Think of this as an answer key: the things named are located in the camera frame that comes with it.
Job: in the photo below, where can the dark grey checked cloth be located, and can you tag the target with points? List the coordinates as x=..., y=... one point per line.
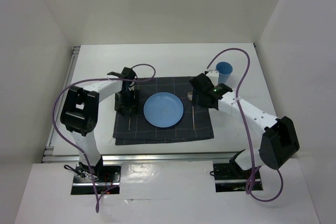
x=142, y=132

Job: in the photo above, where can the blue plastic cup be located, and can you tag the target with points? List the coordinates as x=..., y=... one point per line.
x=224, y=70

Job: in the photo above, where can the aluminium front rail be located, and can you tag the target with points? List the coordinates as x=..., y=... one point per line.
x=209, y=156

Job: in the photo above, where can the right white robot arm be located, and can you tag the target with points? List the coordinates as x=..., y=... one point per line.
x=278, y=137

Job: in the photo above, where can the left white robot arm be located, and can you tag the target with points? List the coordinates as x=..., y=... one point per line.
x=80, y=113

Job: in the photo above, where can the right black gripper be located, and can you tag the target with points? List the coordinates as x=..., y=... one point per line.
x=196, y=97

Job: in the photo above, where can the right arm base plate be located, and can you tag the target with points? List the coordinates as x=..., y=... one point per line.
x=229, y=177

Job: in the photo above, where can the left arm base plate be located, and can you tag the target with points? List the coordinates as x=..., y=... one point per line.
x=109, y=181

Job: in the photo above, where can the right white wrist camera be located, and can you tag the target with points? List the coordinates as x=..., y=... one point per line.
x=213, y=75

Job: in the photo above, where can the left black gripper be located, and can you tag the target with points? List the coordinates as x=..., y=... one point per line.
x=132, y=103

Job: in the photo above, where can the blue plastic plate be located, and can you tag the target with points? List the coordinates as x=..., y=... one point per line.
x=163, y=109

